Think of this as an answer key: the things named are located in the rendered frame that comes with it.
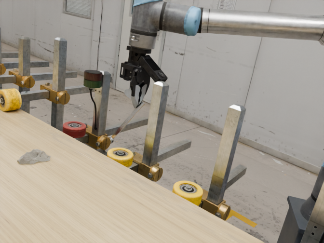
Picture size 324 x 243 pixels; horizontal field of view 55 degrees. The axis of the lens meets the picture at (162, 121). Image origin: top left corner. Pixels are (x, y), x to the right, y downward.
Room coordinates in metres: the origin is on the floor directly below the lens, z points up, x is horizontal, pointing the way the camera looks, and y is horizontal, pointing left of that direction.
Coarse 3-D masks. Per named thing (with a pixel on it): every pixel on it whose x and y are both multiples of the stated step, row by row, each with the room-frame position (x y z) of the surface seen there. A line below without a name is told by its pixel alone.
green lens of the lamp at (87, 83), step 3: (84, 81) 1.00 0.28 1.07; (87, 81) 0.99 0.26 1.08; (90, 81) 0.99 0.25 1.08; (93, 81) 0.99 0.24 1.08; (96, 81) 1.00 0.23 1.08; (99, 81) 1.00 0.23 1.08; (84, 84) 1.00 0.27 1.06; (87, 84) 0.99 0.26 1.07; (90, 84) 0.99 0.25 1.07; (93, 84) 0.99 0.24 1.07; (96, 84) 1.00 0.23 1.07; (99, 84) 1.01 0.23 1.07; (90, 87) 0.99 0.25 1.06; (93, 87) 0.99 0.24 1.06; (96, 87) 1.00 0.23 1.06; (99, 87) 1.01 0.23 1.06
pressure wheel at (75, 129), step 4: (64, 124) 1.00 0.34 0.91; (68, 124) 1.02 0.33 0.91; (72, 124) 1.02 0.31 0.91; (76, 124) 1.01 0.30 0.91; (80, 124) 1.03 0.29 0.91; (84, 124) 1.03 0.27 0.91; (64, 128) 0.98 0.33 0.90; (68, 128) 0.98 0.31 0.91; (72, 128) 0.98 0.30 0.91; (76, 128) 0.99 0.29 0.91; (80, 128) 0.99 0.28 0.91; (84, 128) 1.01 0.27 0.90; (64, 132) 0.98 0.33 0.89; (68, 132) 0.98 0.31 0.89; (72, 132) 0.98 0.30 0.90; (76, 132) 0.98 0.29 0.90; (80, 132) 0.99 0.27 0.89; (84, 132) 1.01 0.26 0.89; (72, 136) 0.98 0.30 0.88; (76, 136) 0.98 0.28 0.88; (80, 136) 0.99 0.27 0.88
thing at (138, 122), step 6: (132, 120) 1.29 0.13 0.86; (138, 120) 1.30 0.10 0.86; (144, 120) 1.32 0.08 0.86; (108, 126) 1.17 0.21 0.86; (114, 126) 1.18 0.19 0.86; (126, 126) 1.22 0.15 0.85; (132, 126) 1.26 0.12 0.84; (138, 126) 1.29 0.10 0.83; (108, 132) 1.14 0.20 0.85; (114, 132) 1.17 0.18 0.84; (120, 132) 1.19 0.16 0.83; (78, 138) 1.01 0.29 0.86; (84, 138) 1.04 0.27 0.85
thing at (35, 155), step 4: (28, 152) 0.74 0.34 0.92; (32, 152) 0.75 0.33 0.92; (36, 152) 0.77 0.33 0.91; (40, 152) 0.75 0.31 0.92; (44, 152) 0.76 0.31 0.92; (24, 156) 0.73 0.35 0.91; (28, 156) 0.74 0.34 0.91; (32, 156) 0.74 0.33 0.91; (36, 156) 0.75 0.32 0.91; (40, 156) 0.75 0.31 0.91; (44, 156) 0.75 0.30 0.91; (48, 156) 0.76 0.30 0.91; (20, 160) 0.71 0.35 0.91; (24, 160) 0.71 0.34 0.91; (28, 160) 0.73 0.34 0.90; (32, 160) 0.72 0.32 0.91; (36, 160) 0.73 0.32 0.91; (40, 160) 0.74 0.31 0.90; (44, 160) 0.74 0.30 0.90; (48, 160) 0.75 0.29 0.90
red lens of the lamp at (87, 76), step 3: (84, 72) 1.00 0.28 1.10; (84, 75) 1.00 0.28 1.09; (87, 75) 0.99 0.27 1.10; (90, 75) 0.99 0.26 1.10; (93, 75) 0.99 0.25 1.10; (96, 75) 0.99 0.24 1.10; (99, 75) 1.00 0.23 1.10; (84, 78) 1.00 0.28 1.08; (87, 78) 0.99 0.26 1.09; (90, 78) 0.99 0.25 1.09; (93, 78) 0.99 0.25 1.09; (96, 78) 0.99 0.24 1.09; (99, 78) 1.00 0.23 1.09
